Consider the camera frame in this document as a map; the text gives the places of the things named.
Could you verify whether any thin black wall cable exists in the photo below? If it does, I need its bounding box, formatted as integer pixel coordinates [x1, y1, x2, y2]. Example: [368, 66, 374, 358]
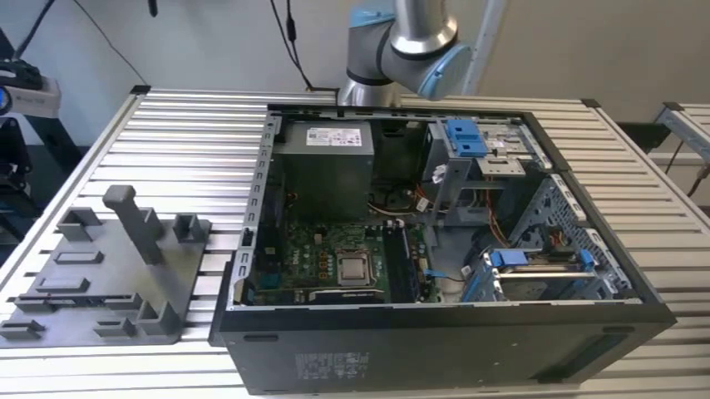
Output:
[71, 0, 149, 88]

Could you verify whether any grey plastic parts rack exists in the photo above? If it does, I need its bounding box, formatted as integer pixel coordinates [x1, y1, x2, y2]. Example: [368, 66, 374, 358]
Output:
[0, 185, 215, 348]

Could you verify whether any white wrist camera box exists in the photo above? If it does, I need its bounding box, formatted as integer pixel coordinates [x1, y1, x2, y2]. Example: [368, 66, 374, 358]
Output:
[9, 78, 63, 117]

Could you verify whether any green motherboard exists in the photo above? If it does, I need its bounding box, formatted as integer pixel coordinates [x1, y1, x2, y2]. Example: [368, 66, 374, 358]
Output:
[247, 182, 444, 307]

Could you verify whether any orange wire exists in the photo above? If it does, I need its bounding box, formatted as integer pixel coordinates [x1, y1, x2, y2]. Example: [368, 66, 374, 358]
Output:
[468, 189, 510, 249]

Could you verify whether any blue plastic drive latch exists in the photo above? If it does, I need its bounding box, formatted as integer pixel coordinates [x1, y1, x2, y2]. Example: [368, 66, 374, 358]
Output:
[446, 119, 482, 140]
[451, 139, 488, 159]

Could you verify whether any grey power supply unit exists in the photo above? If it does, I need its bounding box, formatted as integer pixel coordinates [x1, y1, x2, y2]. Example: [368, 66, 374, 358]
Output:
[274, 122, 376, 224]

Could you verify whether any black graphics card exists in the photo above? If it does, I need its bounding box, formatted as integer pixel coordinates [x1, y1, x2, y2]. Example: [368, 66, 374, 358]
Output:
[307, 289, 384, 303]

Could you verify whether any hard disk in blue carrier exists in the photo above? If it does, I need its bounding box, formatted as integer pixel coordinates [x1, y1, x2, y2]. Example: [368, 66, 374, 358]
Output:
[463, 247, 603, 303]

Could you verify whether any metal slat table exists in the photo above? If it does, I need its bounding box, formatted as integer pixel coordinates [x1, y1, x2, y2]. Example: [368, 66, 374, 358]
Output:
[647, 101, 710, 175]

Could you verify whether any black open PC case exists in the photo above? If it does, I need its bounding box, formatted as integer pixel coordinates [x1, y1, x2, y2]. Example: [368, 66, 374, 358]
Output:
[207, 103, 679, 396]

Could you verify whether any black RAM slot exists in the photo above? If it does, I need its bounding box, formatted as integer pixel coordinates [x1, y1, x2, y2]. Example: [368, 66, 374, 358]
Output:
[383, 224, 402, 303]

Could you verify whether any grey metal drive cage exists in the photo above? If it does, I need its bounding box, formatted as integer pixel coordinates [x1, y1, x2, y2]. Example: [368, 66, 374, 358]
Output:
[424, 118, 550, 225]

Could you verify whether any black robot tool cable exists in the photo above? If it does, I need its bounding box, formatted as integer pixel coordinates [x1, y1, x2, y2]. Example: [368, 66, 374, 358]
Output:
[270, 0, 315, 91]

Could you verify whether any white yellow wire bundle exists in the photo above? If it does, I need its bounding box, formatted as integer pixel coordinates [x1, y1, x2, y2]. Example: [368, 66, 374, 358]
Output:
[367, 193, 431, 216]

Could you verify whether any silver CPU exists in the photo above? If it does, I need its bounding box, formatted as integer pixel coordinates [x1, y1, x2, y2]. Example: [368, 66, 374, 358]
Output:
[339, 257, 371, 286]

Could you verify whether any black box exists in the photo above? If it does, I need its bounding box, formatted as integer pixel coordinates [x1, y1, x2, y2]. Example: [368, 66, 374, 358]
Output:
[615, 122, 673, 155]

